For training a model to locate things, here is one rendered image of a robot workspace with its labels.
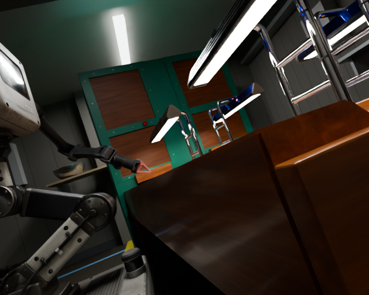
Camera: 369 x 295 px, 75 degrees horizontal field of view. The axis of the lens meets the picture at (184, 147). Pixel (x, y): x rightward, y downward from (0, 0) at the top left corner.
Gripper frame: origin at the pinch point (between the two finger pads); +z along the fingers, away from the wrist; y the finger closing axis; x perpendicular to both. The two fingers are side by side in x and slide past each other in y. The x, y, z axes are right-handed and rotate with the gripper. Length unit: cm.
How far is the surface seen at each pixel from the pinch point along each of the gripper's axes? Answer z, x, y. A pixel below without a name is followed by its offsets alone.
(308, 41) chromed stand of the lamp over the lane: 19, -34, -88
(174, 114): 0.4, -30.5, -15.6
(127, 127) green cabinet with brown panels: -24, -36, 62
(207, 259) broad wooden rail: 4, 23, -98
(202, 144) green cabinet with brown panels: 42, -48, 65
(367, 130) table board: 2, 10, -121
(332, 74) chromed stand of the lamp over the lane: 26, -26, -90
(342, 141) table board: 0, 11, -121
